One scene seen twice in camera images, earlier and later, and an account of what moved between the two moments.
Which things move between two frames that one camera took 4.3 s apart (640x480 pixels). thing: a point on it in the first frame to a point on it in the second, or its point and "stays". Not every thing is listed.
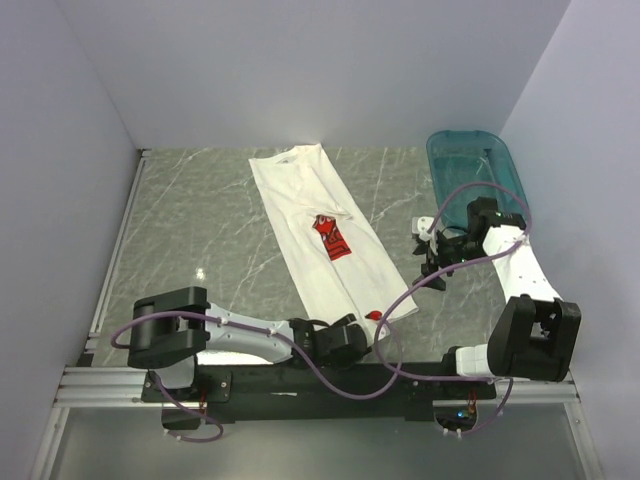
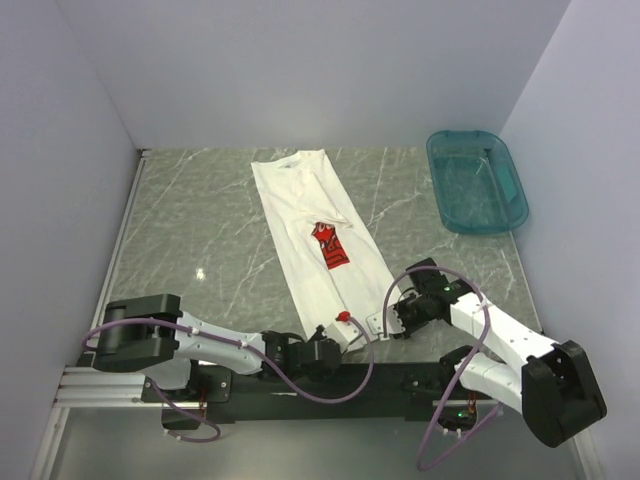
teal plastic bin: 457,157 stays
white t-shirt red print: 337,266 stays
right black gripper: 433,262 to 409,329
